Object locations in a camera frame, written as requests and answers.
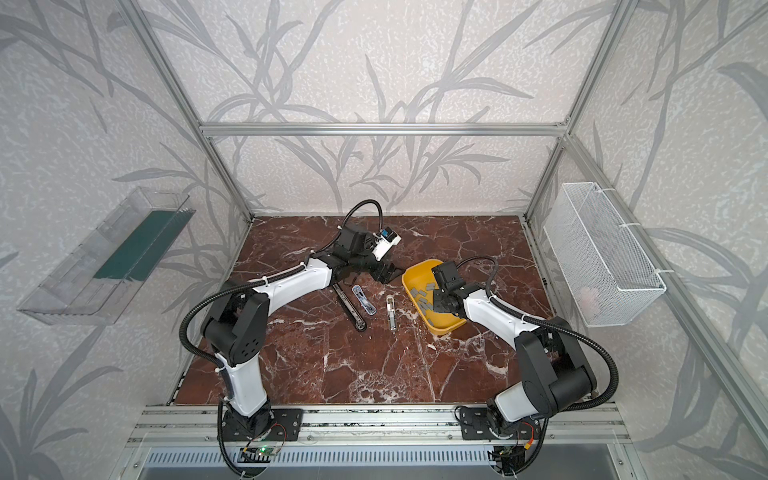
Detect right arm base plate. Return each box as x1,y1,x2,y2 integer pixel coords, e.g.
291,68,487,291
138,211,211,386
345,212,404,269
453,405,541,444

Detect light blue stapler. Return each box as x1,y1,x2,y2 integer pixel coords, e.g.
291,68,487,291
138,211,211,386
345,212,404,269
352,285,377,316

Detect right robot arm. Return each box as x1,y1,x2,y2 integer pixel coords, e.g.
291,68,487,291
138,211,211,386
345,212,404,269
432,262,620,439

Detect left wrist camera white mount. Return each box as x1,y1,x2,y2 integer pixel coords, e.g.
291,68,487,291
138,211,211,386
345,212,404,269
372,227,401,261

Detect yellow plastic tray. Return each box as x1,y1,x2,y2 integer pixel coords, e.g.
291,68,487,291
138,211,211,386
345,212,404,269
401,259,466,336

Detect white wire mesh basket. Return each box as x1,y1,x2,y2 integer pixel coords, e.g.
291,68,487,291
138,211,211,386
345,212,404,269
544,182,666,327

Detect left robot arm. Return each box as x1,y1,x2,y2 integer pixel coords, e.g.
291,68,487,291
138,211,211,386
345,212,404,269
178,225,403,435

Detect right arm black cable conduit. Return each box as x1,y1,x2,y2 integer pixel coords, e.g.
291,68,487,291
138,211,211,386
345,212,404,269
452,256,619,445

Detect clear acrylic wall shelf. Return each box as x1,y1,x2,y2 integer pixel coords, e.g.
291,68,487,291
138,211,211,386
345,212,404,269
18,187,196,326

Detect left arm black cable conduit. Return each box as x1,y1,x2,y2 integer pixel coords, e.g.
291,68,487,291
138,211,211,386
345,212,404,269
178,199,385,370

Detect aluminium front rail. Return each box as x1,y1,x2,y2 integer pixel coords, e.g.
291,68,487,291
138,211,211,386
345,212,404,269
126,403,631,448

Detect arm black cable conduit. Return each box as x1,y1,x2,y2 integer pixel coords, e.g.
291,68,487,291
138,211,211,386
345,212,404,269
178,199,385,370
452,256,619,445

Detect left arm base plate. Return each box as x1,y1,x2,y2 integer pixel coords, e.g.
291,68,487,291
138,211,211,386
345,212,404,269
218,406,304,442

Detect beige small stapler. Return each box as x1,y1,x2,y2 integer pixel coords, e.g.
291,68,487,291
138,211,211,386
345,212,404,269
386,295,397,332

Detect grey staple strips in tray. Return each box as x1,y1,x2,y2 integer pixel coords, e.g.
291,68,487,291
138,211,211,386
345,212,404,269
409,283,436,311

